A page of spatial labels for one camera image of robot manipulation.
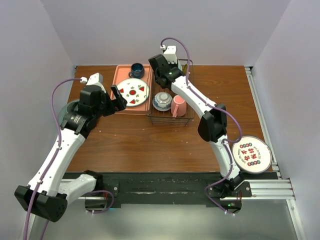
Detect black wire dish rack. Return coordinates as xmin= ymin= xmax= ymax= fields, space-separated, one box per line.
xmin=147 ymin=70 xmax=195 ymax=126

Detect aluminium frame rail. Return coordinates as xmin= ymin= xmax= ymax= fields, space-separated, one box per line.
xmin=244 ymin=66 xmax=307 ymax=240

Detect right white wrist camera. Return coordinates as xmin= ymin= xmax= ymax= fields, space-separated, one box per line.
xmin=160 ymin=45 xmax=178 ymax=65

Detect white plate red characters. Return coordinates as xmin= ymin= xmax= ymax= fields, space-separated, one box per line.
xmin=231 ymin=135 xmax=273 ymax=174

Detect pink ceramic mug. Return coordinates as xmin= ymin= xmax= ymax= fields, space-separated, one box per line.
xmin=171 ymin=95 xmax=187 ymax=118

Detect dark blue mug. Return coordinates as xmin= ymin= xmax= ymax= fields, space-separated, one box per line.
xmin=128 ymin=63 xmax=145 ymax=79

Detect pink plastic tray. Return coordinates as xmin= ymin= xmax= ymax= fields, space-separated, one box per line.
xmin=112 ymin=64 xmax=153 ymax=115

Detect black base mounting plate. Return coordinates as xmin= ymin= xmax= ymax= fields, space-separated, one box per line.
xmin=74 ymin=171 xmax=252 ymax=211

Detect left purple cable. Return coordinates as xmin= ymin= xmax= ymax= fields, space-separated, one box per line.
xmin=23 ymin=77 xmax=82 ymax=240

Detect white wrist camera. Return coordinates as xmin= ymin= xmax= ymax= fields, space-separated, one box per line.
xmin=80 ymin=72 xmax=104 ymax=89
xmin=160 ymin=45 xmax=178 ymax=65

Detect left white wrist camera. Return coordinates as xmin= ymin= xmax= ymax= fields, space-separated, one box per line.
xmin=80 ymin=72 xmax=104 ymax=89

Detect yellow woven bamboo plate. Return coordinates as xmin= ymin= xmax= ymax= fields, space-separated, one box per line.
xmin=182 ymin=63 xmax=188 ymax=75

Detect white watermelon pattern plate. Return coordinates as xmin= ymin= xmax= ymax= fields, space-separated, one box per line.
xmin=117 ymin=78 xmax=150 ymax=108

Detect blue white porcelain bowl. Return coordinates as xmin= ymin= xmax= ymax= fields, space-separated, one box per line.
xmin=152 ymin=92 xmax=173 ymax=112

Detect grey green saucer plate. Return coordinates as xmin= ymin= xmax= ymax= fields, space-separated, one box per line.
xmin=57 ymin=99 xmax=79 ymax=125

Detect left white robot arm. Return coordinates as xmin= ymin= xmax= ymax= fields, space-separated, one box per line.
xmin=14 ymin=84 xmax=127 ymax=222

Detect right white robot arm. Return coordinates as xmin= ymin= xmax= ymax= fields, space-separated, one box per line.
xmin=148 ymin=54 xmax=244 ymax=197

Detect light green flower plate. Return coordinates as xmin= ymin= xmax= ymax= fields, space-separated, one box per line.
xmin=177 ymin=59 xmax=183 ymax=71

